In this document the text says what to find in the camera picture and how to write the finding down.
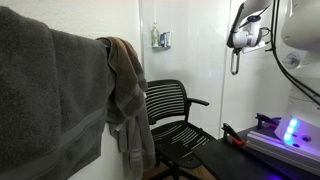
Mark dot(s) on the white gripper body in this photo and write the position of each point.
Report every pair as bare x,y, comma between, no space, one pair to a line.
245,32

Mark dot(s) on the chrome door handle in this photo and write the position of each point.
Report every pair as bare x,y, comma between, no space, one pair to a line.
235,62

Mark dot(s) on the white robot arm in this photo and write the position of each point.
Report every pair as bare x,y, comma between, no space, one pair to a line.
299,128

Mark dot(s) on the black clamp on table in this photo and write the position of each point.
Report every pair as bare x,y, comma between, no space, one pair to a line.
274,122

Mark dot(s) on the glass corner shelf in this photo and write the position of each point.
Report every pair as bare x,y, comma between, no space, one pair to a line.
161,48

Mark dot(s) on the white soap bottle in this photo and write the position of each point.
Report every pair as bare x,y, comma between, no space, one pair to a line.
155,35

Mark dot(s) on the orange black clamp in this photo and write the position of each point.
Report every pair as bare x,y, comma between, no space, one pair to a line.
231,136

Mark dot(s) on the black slatted office chair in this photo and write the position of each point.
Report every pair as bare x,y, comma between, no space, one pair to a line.
174,141

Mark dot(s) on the brown towel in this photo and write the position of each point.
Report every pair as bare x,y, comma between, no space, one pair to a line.
128,80

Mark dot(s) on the black robot table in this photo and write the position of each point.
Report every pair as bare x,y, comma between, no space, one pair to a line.
226,161

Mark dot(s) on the large dark grey towel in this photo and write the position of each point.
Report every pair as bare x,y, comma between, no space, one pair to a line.
54,88

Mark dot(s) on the aluminium mounting rail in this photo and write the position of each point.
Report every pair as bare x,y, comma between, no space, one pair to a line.
302,157

